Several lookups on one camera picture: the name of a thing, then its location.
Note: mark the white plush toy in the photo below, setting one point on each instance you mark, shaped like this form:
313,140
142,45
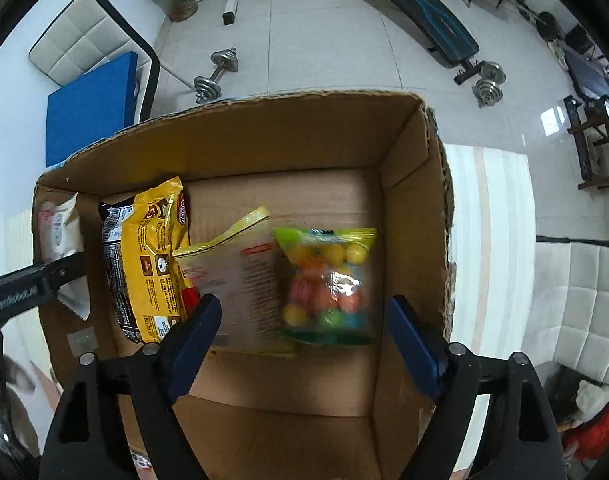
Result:
590,394

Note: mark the black sit-up bench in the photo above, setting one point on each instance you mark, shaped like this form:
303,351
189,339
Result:
424,10

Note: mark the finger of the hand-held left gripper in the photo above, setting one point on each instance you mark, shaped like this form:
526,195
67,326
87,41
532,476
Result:
64,271

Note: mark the white snack packet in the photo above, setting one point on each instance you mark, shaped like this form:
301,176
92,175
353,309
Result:
59,230

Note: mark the blue foam pad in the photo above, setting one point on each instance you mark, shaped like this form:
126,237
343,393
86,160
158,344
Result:
92,110

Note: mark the yellow snack packet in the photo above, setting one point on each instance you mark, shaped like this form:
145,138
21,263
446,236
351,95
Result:
144,255

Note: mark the white quilted chair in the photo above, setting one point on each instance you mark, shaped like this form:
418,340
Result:
79,45

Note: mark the dark wooden rack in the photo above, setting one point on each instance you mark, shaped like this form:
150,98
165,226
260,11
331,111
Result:
597,145

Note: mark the colourful candy ball bag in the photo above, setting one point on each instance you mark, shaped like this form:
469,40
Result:
324,285

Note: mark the glass jar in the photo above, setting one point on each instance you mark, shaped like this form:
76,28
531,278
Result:
183,4

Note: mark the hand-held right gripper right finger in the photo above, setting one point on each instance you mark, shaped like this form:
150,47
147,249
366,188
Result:
417,350

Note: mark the black barbell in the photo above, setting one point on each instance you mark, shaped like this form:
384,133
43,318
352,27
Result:
547,22

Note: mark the red cloth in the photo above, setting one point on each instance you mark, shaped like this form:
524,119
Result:
602,425

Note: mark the clear yellow-edged snack packet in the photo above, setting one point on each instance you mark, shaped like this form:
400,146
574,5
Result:
239,280

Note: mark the printed cardboard box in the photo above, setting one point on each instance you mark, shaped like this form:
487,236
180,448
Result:
294,200

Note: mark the striped cat print blanket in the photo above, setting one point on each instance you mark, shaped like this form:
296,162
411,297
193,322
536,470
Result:
489,240

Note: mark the white quilted sofa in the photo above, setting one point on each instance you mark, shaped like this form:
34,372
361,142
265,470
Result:
584,305

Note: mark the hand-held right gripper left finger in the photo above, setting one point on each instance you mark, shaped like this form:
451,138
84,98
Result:
192,350

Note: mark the chrome dumbbell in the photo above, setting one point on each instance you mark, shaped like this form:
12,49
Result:
489,82
215,77

